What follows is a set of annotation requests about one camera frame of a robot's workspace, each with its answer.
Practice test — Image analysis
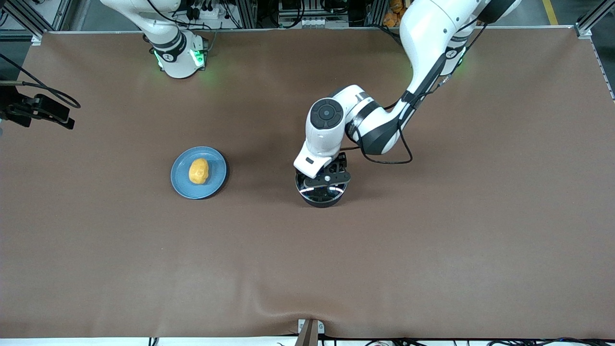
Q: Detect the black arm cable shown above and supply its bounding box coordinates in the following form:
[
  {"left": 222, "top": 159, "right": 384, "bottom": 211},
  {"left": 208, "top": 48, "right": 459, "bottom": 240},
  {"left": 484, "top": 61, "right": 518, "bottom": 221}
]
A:
[
  {"left": 0, "top": 53, "right": 81, "bottom": 110},
  {"left": 342, "top": 22, "right": 488, "bottom": 165}
]

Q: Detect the brown table cloth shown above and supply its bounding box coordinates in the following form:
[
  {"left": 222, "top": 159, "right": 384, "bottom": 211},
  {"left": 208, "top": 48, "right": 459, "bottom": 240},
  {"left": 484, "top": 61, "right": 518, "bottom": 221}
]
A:
[{"left": 0, "top": 27, "right": 615, "bottom": 340}]

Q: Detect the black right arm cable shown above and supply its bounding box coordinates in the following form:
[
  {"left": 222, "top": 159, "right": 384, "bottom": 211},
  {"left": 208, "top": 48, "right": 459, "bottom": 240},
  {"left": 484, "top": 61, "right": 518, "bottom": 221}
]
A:
[{"left": 0, "top": 53, "right": 81, "bottom": 110}]

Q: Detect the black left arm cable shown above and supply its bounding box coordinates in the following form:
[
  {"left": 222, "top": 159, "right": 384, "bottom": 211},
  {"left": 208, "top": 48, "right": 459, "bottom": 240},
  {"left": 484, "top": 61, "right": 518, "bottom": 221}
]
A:
[{"left": 342, "top": 22, "right": 488, "bottom": 165}]

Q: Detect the glass lid with blue knob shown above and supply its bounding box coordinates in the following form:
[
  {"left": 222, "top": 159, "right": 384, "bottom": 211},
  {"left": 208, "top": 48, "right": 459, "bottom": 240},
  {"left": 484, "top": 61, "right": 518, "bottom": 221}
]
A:
[{"left": 296, "top": 171, "right": 347, "bottom": 200}]

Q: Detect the white power strip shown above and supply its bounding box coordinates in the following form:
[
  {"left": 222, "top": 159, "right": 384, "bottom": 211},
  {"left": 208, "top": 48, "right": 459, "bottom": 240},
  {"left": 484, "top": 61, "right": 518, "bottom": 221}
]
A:
[{"left": 185, "top": 4, "right": 226, "bottom": 20}]

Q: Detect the metal bracket with post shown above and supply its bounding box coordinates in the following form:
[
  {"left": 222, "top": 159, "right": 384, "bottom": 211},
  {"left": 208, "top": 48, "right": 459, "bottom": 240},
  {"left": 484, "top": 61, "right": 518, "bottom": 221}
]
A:
[{"left": 297, "top": 318, "right": 325, "bottom": 346}]

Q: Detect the bag of orange objects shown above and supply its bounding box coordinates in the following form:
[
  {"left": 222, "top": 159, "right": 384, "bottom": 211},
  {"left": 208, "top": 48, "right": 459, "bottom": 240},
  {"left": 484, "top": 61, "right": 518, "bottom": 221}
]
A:
[{"left": 383, "top": 0, "right": 408, "bottom": 28}]

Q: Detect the black pot with blue handle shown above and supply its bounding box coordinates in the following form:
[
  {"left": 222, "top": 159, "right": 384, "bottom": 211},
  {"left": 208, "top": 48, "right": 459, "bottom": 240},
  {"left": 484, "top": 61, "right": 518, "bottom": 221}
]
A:
[{"left": 295, "top": 168, "right": 348, "bottom": 208}]

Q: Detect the yellow potato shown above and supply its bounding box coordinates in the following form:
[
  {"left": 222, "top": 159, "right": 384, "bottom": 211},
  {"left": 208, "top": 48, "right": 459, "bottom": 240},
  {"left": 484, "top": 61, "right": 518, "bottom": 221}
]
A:
[{"left": 188, "top": 159, "right": 210, "bottom": 185}]

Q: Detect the aluminium frame beam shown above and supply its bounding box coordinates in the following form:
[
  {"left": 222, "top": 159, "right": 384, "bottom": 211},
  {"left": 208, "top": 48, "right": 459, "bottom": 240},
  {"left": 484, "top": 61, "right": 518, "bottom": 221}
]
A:
[
  {"left": 0, "top": 0, "right": 54, "bottom": 40},
  {"left": 576, "top": 0, "right": 615, "bottom": 39}
]

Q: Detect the blue round plate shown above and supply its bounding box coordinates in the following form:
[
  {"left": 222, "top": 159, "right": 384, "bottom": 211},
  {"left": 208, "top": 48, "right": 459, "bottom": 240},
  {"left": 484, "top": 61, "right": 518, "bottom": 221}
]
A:
[{"left": 171, "top": 146, "right": 228, "bottom": 200}]

